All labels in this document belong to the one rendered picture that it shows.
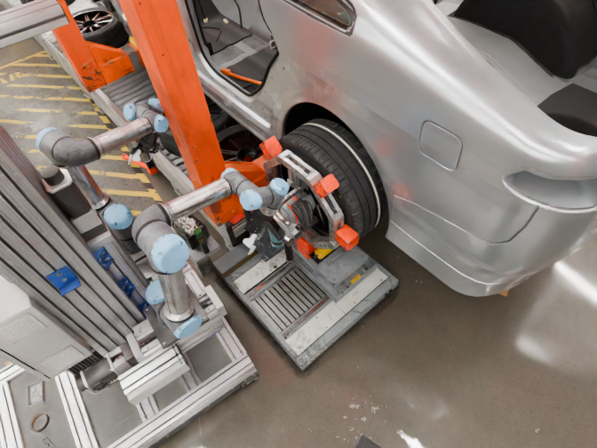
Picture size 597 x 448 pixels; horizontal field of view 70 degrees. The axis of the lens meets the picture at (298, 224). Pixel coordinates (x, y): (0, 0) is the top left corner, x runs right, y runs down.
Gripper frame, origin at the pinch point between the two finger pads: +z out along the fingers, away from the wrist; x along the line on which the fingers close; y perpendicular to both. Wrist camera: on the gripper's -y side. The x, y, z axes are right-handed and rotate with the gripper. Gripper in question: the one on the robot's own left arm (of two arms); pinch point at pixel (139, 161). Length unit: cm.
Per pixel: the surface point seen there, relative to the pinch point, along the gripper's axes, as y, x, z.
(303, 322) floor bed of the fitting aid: 112, 43, 59
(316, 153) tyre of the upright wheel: 81, 15, -50
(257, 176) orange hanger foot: 42, 51, -4
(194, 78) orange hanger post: 22, -6, -57
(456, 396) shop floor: 205, 46, 40
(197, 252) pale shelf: 39, 21, 45
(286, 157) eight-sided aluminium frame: 68, 16, -39
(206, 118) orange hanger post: 27.2, 5.4, -39.0
